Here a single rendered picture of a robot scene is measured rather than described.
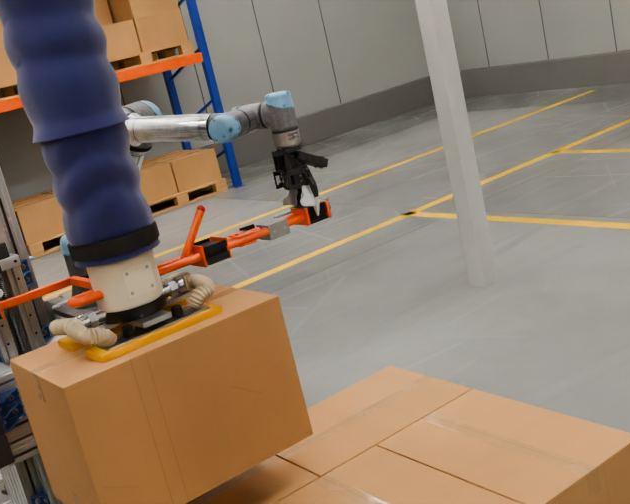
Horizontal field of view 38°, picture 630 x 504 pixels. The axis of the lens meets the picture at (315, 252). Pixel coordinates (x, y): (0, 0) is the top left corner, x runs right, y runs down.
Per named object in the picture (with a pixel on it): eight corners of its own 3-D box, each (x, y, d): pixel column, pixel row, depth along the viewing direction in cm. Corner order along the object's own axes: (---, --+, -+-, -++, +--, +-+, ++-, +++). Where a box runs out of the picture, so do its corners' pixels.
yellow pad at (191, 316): (103, 364, 214) (97, 344, 213) (86, 357, 222) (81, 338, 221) (223, 312, 232) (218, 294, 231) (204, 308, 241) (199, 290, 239)
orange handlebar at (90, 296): (34, 329, 215) (29, 314, 214) (-6, 314, 240) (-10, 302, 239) (333, 212, 266) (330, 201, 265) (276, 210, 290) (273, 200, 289)
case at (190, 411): (112, 543, 213) (62, 388, 204) (53, 496, 246) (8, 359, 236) (314, 434, 245) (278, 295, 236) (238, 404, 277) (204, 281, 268)
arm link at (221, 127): (81, 115, 262) (229, 108, 242) (104, 108, 272) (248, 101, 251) (88, 154, 266) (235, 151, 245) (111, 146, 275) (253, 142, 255)
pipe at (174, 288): (95, 348, 215) (88, 326, 213) (57, 335, 235) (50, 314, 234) (216, 298, 233) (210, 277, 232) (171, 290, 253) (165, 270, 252)
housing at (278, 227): (271, 241, 253) (268, 225, 252) (258, 239, 259) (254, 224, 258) (291, 233, 257) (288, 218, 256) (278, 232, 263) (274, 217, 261)
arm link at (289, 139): (288, 128, 263) (305, 127, 256) (291, 143, 264) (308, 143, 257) (267, 134, 259) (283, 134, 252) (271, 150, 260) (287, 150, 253)
